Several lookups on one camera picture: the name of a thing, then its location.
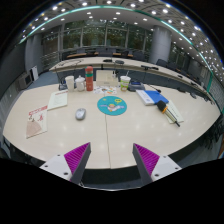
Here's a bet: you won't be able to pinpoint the red and white leaflet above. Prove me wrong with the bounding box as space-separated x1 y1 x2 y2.
25 105 49 139

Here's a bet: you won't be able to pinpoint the black yellow handheld microphone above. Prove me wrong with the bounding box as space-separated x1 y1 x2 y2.
156 100 181 128

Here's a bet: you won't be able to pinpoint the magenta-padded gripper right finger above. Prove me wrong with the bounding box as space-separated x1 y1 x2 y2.
132 143 183 185

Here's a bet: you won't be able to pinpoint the stack of white paper cups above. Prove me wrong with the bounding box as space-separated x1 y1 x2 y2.
64 75 76 93

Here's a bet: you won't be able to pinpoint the white lidded mug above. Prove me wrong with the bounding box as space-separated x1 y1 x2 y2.
75 75 87 92

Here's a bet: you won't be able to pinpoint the ceiling lights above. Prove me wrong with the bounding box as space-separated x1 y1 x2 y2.
19 0 224 78

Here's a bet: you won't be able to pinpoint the blue and white book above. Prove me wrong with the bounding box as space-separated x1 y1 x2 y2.
135 89 170 107

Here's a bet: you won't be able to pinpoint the black desk microphone unit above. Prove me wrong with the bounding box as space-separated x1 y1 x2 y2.
55 66 69 92

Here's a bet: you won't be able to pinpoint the white leaning board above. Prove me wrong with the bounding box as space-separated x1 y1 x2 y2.
30 65 40 82

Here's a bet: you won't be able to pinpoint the green white drink cup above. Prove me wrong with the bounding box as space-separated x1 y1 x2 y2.
119 70 132 92

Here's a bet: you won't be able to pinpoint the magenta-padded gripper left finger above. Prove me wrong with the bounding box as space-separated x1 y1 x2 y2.
39 142 92 185

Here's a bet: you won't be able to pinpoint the round teal mouse pad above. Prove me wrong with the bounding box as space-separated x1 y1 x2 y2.
96 95 128 117

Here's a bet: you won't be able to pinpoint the dark conference unit with screen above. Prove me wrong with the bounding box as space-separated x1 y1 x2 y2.
127 81 162 94

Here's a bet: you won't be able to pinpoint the colourful sticker sheet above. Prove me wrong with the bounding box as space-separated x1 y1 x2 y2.
93 85 118 95

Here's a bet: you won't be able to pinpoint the small grey cabinet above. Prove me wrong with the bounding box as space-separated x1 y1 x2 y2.
18 72 33 90

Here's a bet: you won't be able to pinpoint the cream printed document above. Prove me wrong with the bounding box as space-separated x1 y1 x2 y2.
46 89 69 111

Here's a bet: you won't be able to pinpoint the beige cardboard box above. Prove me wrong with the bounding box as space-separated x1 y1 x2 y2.
95 70 120 88

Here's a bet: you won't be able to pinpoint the red thermos bottle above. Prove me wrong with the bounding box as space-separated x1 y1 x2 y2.
84 65 95 92

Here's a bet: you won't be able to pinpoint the silver computer mouse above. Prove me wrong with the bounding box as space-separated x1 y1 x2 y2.
74 107 87 121

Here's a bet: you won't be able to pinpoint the white paper sheet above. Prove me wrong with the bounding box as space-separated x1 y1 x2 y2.
164 99 185 125

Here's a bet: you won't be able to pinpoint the long curved conference desk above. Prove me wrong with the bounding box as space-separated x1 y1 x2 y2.
49 56 208 94

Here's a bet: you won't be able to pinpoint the dark office chairs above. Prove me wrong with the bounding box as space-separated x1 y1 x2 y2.
61 46 201 79

